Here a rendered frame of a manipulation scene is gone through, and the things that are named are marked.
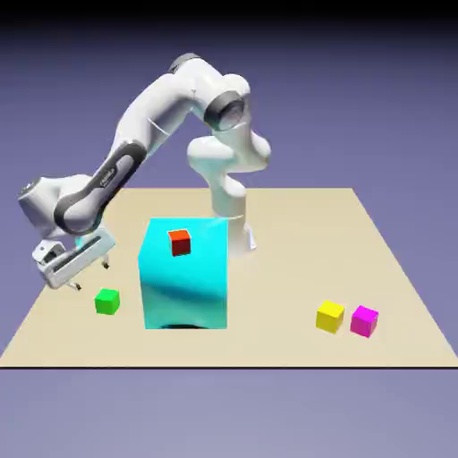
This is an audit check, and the small red cube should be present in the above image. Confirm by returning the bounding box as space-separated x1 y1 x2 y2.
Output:
167 229 192 258

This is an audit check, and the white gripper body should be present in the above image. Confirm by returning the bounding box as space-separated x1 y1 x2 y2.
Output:
39 228 117 290

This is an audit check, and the small yellow cube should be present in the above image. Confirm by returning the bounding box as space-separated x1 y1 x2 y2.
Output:
315 300 345 335

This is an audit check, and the large cyan box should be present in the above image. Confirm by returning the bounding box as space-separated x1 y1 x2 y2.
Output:
138 216 229 330

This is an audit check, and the small magenta cube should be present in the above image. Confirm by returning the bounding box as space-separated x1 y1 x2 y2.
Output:
349 304 379 338

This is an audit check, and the small green cube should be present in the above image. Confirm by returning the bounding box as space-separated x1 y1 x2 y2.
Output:
94 288 121 317

